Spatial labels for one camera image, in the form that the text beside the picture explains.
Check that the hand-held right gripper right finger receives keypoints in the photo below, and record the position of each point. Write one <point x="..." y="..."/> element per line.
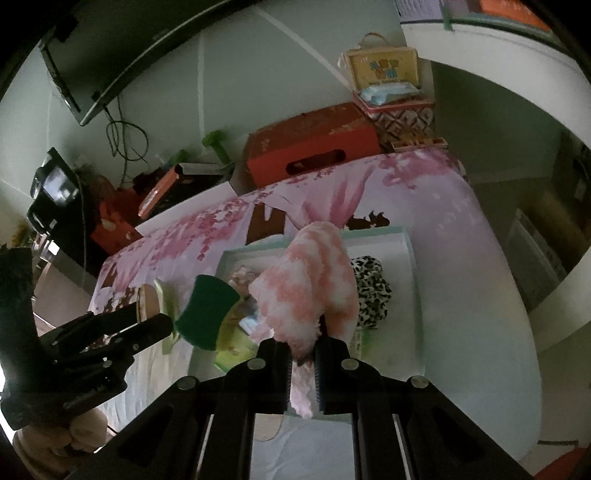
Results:
<point x="323" y="383"/>

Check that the white radiator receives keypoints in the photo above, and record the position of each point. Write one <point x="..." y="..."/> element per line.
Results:
<point x="538" y="258"/>

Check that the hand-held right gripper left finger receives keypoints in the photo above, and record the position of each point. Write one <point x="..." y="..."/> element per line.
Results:
<point x="284" y="383"/>

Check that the wall calendar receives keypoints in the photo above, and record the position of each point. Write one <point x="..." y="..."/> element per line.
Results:
<point x="418" y="9"/>

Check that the green plastic object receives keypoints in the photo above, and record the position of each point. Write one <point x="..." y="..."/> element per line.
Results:
<point x="217" y="145"/>

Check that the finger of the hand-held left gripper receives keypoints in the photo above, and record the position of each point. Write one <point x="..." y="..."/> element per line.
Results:
<point x="92" y="327"/>
<point x="138" y="337"/>

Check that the person's left hand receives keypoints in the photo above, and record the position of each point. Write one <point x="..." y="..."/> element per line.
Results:
<point x="60" y="443"/>

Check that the pale green shallow box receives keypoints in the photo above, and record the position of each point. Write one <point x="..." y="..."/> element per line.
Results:
<point x="406" y="323"/>

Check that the pink fuzzy sock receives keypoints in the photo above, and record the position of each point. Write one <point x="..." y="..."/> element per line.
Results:
<point x="304" y="286"/>

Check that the green and yellow sponge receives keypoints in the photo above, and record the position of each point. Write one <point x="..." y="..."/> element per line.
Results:
<point x="207" y="304"/>

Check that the round wooden piece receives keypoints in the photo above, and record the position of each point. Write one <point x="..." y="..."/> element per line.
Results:
<point x="148" y="302"/>

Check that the wall mounted television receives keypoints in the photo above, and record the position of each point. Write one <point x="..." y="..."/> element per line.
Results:
<point x="129" y="46"/>

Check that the patterned storage basket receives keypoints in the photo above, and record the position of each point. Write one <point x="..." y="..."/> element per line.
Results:
<point x="401" y="122"/>

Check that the leopard print scrunchie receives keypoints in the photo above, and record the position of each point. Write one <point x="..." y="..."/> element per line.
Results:
<point x="369" y="290"/>

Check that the white curved shelf board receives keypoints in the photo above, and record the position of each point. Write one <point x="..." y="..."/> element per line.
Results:
<point x="485" y="41"/>

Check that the black screen device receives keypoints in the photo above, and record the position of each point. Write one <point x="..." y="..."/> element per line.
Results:
<point x="55" y="184"/>

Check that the cartoon printed bed sheet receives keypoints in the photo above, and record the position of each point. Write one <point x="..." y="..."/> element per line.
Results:
<point x="438" y="221"/>

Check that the light blue wipes pack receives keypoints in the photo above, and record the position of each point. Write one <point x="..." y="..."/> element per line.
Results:
<point x="392" y="93"/>

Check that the large red box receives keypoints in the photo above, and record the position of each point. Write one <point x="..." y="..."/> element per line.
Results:
<point x="314" y="138"/>

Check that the orange box on shelf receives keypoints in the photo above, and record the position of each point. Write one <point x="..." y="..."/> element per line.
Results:
<point x="512" y="11"/>

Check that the pink floral scrunchie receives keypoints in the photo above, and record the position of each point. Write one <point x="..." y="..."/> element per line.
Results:
<point x="240" y="277"/>

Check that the white bed footboard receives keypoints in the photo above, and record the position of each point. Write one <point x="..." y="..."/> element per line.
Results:
<point x="194" y="207"/>

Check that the purple cartoon wipes packet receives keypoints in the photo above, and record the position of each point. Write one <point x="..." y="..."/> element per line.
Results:
<point x="248" y="324"/>

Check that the orange lidded box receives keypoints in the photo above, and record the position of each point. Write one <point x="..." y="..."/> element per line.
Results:
<point x="159" y="189"/>

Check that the red gift bag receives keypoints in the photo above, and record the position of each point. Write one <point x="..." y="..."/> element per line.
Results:
<point x="115" y="226"/>

